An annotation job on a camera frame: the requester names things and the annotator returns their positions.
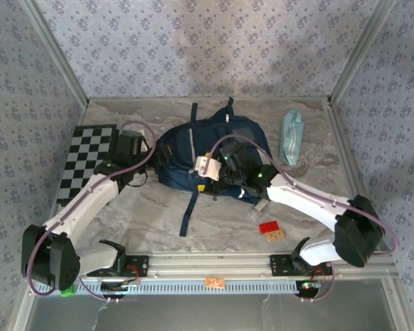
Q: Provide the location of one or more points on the green plastic clip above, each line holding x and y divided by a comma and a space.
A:
69, 293

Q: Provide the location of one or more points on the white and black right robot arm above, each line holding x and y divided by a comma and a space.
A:
303, 200

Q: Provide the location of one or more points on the orange tag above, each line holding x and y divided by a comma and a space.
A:
214, 282

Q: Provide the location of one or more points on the orange block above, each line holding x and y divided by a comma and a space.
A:
276, 236

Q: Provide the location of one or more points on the black and grey chessboard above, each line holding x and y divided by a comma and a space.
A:
86, 155

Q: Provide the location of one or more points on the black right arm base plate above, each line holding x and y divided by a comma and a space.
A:
279, 265

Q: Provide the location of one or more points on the light blue pencil case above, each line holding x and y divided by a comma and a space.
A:
291, 134

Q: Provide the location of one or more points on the navy blue backpack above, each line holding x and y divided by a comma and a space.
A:
183, 148

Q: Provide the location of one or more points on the aluminium mounting rail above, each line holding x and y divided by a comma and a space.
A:
207, 265

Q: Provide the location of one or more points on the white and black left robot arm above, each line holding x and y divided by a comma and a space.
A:
86, 200

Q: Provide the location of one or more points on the red plastic block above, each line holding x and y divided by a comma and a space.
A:
269, 227

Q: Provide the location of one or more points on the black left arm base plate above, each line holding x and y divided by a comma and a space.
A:
141, 265

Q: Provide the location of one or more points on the aluminium frame post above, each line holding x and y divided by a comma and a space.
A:
60, 58
357, 57

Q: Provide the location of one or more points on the small clear tube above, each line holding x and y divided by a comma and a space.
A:
260, 207

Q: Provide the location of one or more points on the grey metal sheet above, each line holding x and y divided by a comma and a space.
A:
207, 313

